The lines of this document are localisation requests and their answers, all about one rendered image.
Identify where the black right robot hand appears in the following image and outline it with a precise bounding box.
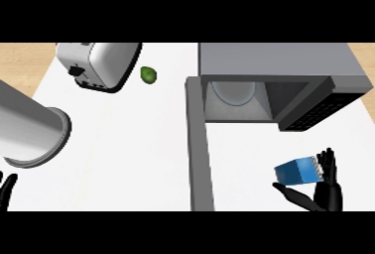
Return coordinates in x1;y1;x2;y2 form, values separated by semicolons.
271;147;344;212

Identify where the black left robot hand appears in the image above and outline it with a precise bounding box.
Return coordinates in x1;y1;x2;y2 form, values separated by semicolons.
0;171;19;212

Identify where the blue milk carton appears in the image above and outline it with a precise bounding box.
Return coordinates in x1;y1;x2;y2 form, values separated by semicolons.
273;156;325;187

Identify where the grey microwave door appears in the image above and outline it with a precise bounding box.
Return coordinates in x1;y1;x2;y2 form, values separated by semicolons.
184;75;217;212

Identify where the grey microwave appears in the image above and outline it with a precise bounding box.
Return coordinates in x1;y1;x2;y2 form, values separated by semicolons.
198;43;375;133

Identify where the grey cylindrical pot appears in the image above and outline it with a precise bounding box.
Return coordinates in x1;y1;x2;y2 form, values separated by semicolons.
0;79;74;170

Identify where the silver toaster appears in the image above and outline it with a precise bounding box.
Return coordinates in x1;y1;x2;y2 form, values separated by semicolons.
54;43;144;94

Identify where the green vegetable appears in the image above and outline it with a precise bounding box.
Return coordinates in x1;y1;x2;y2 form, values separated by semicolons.
139;65;158;85

